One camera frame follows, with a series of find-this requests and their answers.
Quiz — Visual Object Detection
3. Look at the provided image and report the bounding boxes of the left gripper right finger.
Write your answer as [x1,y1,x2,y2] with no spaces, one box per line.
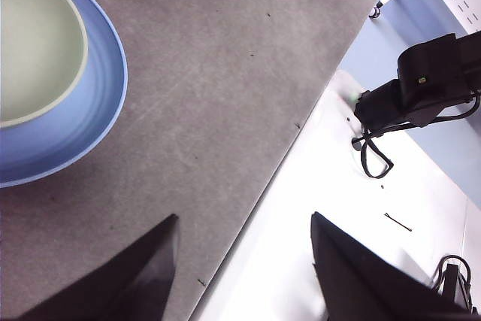
[310,210,481,321]

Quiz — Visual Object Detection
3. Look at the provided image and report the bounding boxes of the thin black pin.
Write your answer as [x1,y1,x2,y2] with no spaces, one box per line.
[384,211,413,233]

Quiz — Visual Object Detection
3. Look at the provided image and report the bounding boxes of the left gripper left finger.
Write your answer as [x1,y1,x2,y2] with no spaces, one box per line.
[14,213,181,321]

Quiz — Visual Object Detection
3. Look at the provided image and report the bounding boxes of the black cable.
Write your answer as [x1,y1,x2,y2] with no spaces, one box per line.
[351,129,395,179]
[431,95,481,123]

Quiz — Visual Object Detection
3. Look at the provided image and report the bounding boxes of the black cabled device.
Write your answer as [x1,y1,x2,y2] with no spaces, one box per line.
[431,254,475,310]

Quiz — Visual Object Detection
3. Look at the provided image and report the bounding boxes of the green ribbed bowl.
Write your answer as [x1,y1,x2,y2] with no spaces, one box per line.
[0,0,89,129]

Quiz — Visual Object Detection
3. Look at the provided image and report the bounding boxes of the blue round plate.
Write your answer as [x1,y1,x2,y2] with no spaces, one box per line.
[0,0,129,189]

